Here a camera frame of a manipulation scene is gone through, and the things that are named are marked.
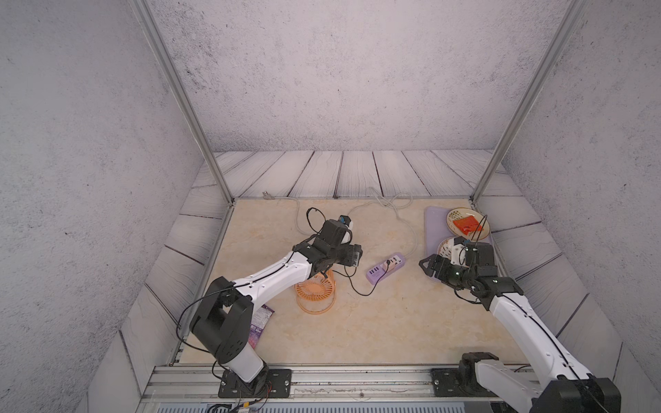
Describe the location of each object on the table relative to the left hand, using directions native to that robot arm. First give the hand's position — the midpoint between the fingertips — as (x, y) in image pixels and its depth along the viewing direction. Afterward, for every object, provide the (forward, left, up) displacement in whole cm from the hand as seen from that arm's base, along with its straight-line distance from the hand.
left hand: (358, 251), depth 85 cm
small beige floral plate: (+27, -45, -12) cm, 53 cm away
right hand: (-6, -22, 0) cm, 23 cm away
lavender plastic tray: (+21, -36, -16) cm, 44 cm away
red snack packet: (+21, -48, -12) cm, 54 cm away
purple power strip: (0, -12, -8) cm, 14 cm away
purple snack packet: (-18, +32, -13) cm, 39 cm away
